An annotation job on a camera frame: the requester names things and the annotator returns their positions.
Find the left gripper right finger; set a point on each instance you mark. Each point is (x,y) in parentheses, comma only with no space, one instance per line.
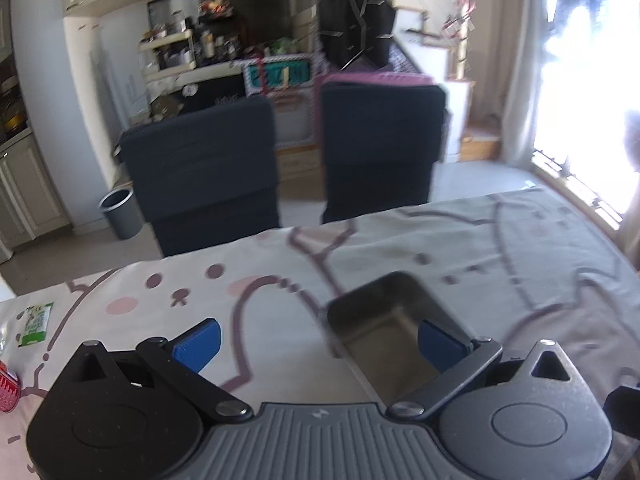
(441,348)

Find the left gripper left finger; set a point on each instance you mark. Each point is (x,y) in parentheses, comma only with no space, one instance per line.
(196,347)

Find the square stainless steel tray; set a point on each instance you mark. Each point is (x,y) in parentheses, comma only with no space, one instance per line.
(375,327)

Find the cartoon print tablecloth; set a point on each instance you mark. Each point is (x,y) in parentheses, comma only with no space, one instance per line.
(516,266)

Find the grey waste bin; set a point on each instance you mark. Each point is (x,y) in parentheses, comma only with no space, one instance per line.
(121,211)

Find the green snack packet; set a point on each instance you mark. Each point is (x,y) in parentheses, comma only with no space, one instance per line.
(36,324)

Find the left dark blue chair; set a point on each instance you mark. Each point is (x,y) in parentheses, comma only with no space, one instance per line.
(206,178)

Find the dark blue chair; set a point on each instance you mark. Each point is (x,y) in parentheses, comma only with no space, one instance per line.
(379,145)
(206,178)

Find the red drink carton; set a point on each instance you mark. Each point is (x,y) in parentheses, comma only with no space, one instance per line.
(10,389)

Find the right dark blue chair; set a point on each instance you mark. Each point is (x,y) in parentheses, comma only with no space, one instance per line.
(379,145)

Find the teal poizon box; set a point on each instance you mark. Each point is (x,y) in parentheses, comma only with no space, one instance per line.
(266,76)

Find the cluttered white shelf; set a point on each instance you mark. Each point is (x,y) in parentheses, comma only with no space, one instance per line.
(171,55)

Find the beige window curtain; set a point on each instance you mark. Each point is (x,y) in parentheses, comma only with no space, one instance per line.
(518,118)

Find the black jacket on rack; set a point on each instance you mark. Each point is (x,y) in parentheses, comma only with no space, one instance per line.
(356,31)

